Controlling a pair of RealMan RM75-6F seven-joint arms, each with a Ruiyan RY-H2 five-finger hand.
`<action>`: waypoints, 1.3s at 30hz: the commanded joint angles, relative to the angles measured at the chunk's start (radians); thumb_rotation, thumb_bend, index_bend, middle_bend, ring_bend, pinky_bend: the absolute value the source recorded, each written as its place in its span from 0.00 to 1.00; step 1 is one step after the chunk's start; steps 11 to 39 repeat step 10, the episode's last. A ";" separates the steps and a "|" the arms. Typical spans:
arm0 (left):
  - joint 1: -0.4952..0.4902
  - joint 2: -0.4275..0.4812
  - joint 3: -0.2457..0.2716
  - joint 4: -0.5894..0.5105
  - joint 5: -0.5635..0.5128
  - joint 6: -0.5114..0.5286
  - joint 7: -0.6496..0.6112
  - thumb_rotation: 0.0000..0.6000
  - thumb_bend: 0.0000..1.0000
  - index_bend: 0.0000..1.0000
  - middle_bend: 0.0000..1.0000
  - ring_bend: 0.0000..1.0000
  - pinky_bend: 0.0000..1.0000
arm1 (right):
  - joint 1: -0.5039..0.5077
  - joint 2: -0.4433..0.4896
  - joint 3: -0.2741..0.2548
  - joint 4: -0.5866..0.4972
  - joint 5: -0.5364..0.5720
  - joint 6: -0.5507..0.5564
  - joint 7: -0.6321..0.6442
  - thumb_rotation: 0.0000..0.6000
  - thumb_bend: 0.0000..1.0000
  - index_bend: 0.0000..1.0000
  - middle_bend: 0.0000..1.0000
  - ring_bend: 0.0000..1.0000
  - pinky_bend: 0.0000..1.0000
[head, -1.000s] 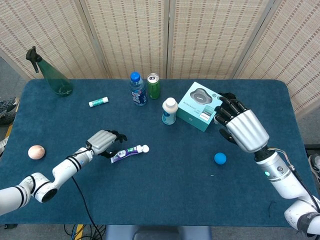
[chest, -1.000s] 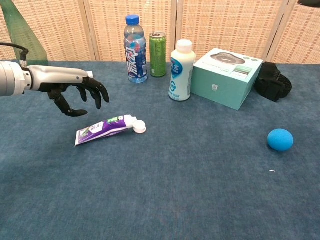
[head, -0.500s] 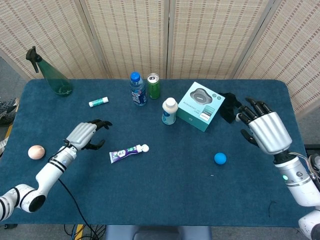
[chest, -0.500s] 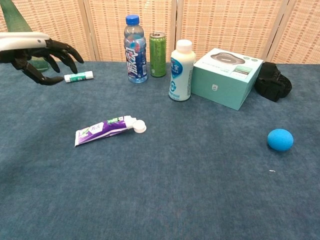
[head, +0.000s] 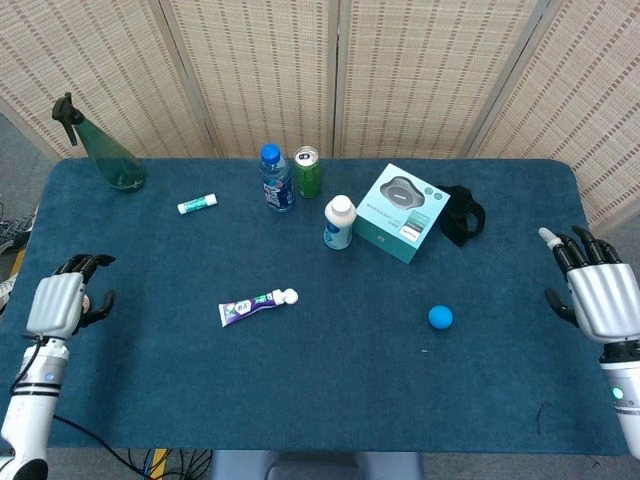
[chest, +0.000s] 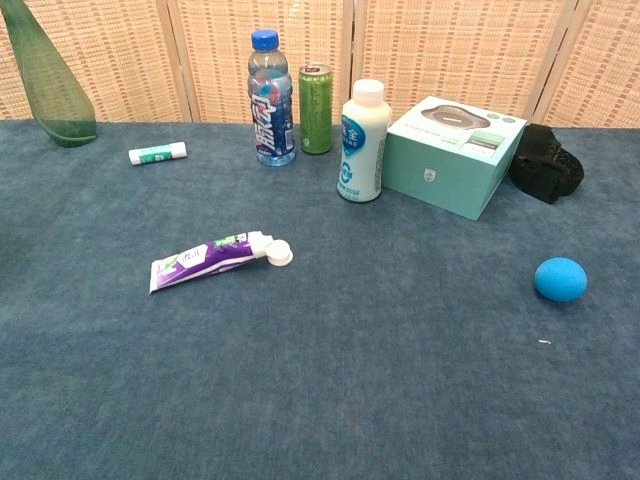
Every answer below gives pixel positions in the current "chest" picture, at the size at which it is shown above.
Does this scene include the white milk bottle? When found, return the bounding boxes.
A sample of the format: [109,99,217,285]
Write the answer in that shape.
[336,78,394,204]

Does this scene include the teal product box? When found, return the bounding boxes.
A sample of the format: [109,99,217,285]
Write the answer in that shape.
[380,95,529,222]

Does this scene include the green spray bottle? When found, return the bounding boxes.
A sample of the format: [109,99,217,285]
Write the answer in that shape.
[0,0,98,149]

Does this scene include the green drink can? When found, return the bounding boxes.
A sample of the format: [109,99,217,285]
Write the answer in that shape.
[298,63,335,156]

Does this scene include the black fabric strap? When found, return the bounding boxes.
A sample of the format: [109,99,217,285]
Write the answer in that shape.
[507,123,585,205]

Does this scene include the blue sports drink bottle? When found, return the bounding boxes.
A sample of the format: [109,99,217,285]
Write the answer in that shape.
[247,28,297,168]

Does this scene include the blue felt table cover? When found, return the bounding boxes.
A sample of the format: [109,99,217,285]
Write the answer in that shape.
[0,118,640,480]

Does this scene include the woven bamboo folding screen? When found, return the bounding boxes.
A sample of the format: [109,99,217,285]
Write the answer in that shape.
[0,0,640,129]

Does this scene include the white green glue stick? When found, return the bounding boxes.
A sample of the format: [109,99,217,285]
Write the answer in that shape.
[127,141,189,166]

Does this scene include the purple white toothpaste tube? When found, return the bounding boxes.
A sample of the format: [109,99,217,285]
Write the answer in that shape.
[148,230,295,295]

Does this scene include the blue foam ball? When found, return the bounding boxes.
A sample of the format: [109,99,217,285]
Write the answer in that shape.
[534,256,589,303]

